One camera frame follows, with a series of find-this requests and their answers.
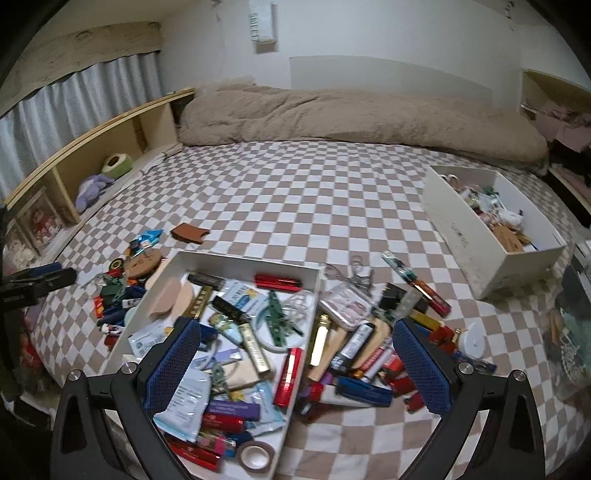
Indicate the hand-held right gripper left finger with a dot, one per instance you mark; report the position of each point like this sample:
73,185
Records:
171,369

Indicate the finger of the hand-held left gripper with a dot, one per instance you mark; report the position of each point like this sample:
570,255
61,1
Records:
46,266
57,279

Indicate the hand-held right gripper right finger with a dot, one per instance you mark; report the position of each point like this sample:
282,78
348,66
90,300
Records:
422,369

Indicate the blue white sachet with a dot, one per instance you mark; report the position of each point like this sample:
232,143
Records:
147,339

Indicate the white blue printed packet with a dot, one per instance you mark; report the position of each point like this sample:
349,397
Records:
184,406

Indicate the long black gold-lettered lighter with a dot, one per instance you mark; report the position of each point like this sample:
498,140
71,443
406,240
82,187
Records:
205,279

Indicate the white shallow cardboard box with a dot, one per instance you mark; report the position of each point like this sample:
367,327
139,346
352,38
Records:
240,270

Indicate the clear case with pale doll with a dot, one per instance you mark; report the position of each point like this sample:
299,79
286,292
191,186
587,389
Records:
16,249

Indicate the clear case with red doll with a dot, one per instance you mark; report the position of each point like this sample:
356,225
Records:
44,221

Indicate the grey clothespin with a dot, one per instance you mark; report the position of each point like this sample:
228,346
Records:
218,376

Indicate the blue clear lighter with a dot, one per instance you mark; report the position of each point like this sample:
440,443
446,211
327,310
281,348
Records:
478,364

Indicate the heap of assorted lighters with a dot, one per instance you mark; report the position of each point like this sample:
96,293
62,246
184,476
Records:
369,350
115,304

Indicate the white round tape dispenser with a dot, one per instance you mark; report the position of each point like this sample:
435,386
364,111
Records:
474,341

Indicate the black round gold-print tin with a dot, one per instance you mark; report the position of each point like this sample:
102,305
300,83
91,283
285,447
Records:
116,264

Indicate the dark blue lighter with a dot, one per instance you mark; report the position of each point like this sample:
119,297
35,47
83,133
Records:
364,392

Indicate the green cartoon-print lighter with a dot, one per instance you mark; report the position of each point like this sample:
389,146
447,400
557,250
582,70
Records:
226,325

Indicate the pale wooden leaf piece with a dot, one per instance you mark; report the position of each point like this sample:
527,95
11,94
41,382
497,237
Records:
187,300

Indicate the tan wooden leaf piece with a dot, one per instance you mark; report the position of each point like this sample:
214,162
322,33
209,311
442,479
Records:
166,297

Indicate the red gold lighter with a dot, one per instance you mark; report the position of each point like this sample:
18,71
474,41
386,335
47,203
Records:
429,297

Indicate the purple bar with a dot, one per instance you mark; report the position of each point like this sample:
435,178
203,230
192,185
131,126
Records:
231,410

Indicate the black gold patterned lighter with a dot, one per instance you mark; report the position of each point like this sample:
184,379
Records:
199,302

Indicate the black white-label lighter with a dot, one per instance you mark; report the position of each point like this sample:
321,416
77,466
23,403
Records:
353,346

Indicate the small black box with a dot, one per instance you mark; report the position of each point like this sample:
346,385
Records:
391,296

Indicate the short black lighter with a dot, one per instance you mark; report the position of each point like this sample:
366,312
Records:
228,309

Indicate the colourful printed lighter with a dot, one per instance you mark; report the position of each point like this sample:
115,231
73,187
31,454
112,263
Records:
214,444

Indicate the purple plush toy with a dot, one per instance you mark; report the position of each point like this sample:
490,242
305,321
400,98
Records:
90,191

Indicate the blue foil packet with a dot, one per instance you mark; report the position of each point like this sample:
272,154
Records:
150,239

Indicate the clear card holder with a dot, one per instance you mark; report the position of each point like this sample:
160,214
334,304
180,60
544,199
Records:
344,304

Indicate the light blue wipe packet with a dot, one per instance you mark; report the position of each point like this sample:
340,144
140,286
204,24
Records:
265,410

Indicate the blue white card packet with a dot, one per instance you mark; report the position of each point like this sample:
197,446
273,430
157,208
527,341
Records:
244,295

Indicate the gold bar lighter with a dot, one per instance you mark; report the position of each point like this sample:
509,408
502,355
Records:
319,341

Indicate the brown tape roll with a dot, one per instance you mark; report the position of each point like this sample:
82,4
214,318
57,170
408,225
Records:
247,457

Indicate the tall red lighter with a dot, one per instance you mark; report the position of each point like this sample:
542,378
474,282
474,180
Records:
287,378

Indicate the green clothespin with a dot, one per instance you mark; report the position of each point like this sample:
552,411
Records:
276,318

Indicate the silver scissors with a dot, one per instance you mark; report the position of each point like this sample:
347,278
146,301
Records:
355,272

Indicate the green avocado plush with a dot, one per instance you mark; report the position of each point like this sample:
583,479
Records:
117,165

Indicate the wooden bedside shelf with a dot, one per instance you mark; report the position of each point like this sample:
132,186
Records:
92,147

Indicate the brown leather pouch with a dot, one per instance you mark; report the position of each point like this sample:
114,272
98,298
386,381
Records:
187,231

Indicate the white shoe box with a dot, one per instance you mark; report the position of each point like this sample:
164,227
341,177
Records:
461,230

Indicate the clear plastic bin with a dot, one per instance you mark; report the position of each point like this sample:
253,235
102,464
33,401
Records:
572,323

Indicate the grey curtain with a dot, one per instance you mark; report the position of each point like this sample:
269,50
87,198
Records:
83,106

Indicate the jumble of small accessories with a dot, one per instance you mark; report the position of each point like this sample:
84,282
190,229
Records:
498,217

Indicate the checkered bed sheet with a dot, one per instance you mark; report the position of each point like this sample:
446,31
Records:
300,194

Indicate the beige curtain valance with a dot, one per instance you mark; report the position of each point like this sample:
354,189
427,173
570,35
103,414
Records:
92,46

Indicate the open wardrobe shelf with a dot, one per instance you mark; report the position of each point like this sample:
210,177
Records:
577,184

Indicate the beige duvet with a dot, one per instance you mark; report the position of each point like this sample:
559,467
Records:
346,120

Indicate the pink clothes pile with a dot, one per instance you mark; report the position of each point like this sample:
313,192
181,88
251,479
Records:
568,124

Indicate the white hanging wall sign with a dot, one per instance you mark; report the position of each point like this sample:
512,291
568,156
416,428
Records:
262,21

